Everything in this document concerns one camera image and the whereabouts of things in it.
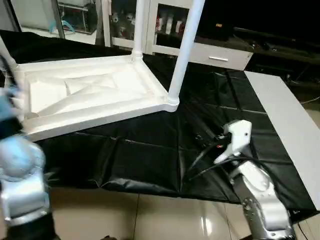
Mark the white glass door cabinet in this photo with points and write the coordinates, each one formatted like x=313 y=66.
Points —
x=151 y=25

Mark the teal plastic bag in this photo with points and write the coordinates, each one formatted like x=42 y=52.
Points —
x=52 y=26

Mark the glass tank with dark frame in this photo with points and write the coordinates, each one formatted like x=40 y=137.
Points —
x=80 y=17

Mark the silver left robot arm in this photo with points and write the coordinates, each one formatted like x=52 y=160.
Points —
x=22 y=190

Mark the black desk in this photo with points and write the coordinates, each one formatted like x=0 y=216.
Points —
x=287 y=50

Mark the black speaker box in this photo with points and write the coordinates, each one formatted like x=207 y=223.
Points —
x=217 y=17

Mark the metal framed glass panel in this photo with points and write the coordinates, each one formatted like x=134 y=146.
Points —
x=15 y=17

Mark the white drawer unit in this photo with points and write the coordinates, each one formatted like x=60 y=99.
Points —
x=232 y=53

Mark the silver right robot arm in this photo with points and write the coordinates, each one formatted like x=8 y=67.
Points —
x=262 y=207

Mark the black work mat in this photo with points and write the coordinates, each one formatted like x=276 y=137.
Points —
x=150 y=155

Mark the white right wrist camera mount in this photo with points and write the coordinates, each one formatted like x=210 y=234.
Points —
x=240 y=135

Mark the white plastic table top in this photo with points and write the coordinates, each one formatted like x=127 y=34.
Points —
x=87 y=82

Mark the white plastic table leg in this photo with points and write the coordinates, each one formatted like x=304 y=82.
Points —
x=183 y=50
x=6 y=55
x=138 y=30

